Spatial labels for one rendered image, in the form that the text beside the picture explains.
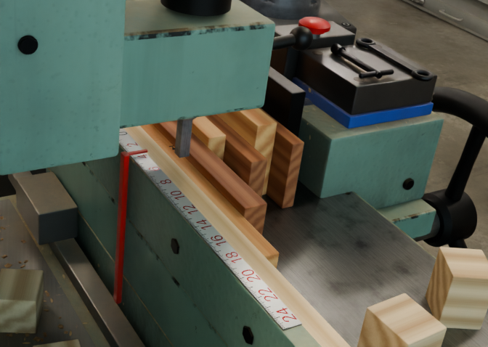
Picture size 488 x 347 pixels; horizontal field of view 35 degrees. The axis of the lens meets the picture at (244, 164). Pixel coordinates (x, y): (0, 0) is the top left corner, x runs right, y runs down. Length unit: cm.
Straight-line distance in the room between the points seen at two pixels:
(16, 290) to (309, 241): 24
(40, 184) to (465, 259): 40
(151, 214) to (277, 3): 85
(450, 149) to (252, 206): 242
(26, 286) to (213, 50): 26
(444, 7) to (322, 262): 394
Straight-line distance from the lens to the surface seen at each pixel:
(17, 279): 67
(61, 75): 47
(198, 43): 54
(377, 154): 70
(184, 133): 61
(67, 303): 70
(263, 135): 64
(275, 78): 67
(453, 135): 309
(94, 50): 47
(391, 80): 70
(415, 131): 72
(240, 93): 58
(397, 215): 75
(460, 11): 443
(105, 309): 67
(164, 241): 57
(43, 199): 74
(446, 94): 84
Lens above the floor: 125
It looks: 29 degrees down
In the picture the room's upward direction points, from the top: 8 degrees clockwise
